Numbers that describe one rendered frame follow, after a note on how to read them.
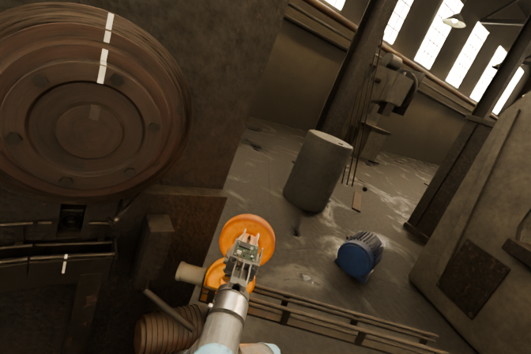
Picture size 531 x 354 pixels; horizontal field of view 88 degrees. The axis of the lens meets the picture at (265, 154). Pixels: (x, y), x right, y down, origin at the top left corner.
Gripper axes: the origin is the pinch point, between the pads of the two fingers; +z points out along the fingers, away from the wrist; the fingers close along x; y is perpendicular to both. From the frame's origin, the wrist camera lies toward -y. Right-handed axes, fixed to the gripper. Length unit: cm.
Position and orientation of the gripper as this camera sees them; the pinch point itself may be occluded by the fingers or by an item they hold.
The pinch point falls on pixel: (249, 235)
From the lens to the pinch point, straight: 80.6
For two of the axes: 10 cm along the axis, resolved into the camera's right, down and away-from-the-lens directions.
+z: 1.7, -4.9, 8.5
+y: 3.0, -8.0, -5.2
